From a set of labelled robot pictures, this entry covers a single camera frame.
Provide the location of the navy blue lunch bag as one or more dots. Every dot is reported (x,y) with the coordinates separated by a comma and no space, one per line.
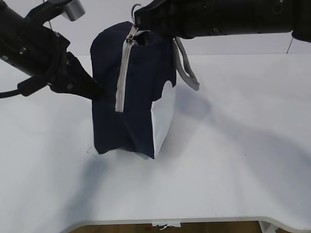
(137,71)

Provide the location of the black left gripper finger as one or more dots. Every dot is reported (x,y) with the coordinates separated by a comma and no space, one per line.
(72,78)

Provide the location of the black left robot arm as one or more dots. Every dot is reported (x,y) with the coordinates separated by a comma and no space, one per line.
(12,24)

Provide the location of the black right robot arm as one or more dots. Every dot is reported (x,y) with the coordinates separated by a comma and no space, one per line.
(235,17)

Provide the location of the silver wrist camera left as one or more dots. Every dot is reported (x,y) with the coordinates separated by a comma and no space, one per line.
(70,9)

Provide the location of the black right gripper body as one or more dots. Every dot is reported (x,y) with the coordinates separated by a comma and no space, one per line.
(178,18)

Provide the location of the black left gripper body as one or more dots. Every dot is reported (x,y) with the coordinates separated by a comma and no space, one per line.
(40,57)

